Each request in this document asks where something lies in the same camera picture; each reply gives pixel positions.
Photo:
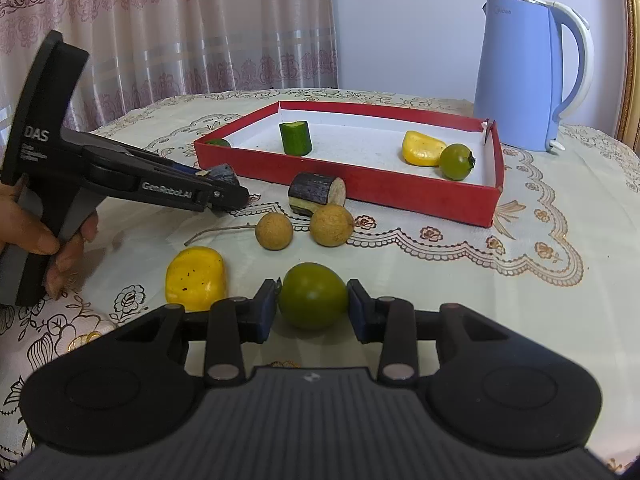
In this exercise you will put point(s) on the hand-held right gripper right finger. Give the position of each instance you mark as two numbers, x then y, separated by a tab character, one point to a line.
357	310

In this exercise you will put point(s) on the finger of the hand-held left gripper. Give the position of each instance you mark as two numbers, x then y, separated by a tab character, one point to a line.
231	199
187	170

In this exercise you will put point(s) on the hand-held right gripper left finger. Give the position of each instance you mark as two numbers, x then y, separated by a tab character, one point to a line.
265	310

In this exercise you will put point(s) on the purple eggplant piece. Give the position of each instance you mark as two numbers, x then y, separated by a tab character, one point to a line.
225	172
312	189

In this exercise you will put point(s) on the green cucumber piece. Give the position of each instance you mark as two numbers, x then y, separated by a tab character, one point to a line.
217	143
295	137

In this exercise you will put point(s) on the green tomato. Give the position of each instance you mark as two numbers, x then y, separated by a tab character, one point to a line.
312	296
456	161

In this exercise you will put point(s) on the brown longan with stem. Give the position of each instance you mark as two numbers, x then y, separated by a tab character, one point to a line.
274	231

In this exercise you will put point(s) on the yellow pepper piece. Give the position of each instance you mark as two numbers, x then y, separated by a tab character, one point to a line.
422	147
196	277

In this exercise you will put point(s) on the red cardboard box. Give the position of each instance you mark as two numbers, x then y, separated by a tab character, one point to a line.
400	185

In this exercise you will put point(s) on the person's left hand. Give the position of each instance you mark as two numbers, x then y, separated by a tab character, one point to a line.
25	225

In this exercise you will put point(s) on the cream gold-patterned tablecloth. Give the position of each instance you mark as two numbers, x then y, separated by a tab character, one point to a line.
450	270

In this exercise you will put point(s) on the beige floral curtain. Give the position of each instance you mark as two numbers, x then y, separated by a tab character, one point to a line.
200	35

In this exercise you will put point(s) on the light blue electric kettle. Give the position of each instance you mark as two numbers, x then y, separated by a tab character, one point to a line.
515	70

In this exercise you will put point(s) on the gold frame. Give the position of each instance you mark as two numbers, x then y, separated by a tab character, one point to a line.
631	60

